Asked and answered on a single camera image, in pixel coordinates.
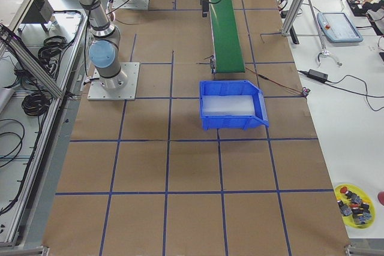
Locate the green conveyor belt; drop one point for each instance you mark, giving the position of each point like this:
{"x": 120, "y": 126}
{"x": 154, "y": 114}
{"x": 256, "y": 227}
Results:
{"x": 227, "y": 48}

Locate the black handle bar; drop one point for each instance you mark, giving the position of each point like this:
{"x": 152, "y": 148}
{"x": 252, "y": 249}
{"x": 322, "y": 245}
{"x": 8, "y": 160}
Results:
{"x": 294, "y": 36}

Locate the right blue plastic bin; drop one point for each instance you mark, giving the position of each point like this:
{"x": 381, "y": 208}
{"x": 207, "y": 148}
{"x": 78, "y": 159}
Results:
{"x": 234, "y": 87}

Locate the black power adapter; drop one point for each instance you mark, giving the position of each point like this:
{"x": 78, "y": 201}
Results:
{"x": 317, "y": 75}

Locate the metal reacher grabber tool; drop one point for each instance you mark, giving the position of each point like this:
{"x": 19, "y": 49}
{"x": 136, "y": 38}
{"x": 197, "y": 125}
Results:
{"x": 324, "y": 53}

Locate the blue teach pendant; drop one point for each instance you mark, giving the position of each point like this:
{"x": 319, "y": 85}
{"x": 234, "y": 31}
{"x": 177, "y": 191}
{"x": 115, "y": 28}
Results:
{"x": 338, "y": 28}

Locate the yellow plate with buttons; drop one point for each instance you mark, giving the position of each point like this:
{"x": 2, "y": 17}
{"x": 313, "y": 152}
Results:
{"x": 356, "y": 208}

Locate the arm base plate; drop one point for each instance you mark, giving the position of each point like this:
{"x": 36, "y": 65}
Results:
{"x": 122, "y": 87}
{"x": 131, "y": 4}

